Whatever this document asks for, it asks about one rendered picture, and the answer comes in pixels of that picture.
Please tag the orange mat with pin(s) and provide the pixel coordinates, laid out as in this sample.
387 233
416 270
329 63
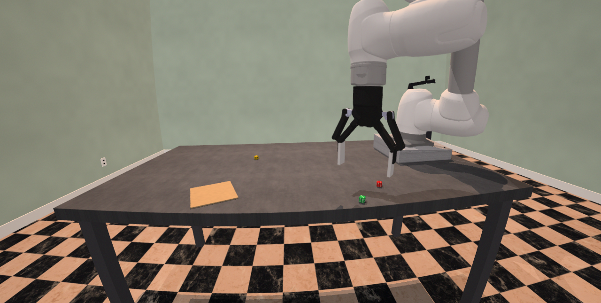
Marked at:
211 194

